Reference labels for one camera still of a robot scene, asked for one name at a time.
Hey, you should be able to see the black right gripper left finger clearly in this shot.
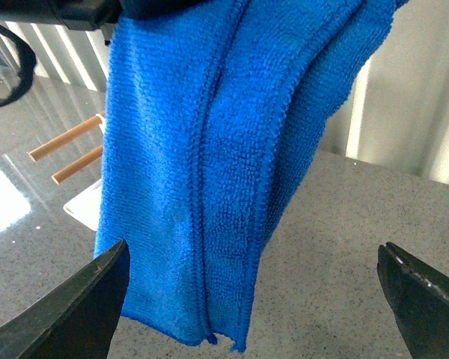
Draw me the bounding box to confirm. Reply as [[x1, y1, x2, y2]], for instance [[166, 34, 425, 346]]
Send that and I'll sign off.
[[0, 240, 130, 358]]

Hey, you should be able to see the white towel rack stand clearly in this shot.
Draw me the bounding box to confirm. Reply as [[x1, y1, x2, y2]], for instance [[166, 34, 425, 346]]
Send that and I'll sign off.
[[28, 111, 106, 232]]

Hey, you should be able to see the black cable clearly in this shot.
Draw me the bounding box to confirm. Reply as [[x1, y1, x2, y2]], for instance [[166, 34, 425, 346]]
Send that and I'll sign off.
[[0, 18, 37, 111]]

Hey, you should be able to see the blue microfiber cloth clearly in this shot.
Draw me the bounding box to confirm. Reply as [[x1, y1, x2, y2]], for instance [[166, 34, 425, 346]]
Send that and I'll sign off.
[[94, 1, 402, 352]]

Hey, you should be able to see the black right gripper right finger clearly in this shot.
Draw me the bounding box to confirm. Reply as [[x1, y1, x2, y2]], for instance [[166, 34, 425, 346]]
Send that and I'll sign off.
[[377, 242, 449, 358]]

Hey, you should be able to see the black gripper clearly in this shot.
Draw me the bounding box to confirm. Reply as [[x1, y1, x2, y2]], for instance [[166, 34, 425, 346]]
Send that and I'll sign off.
[[0, 0, 120, 30]]

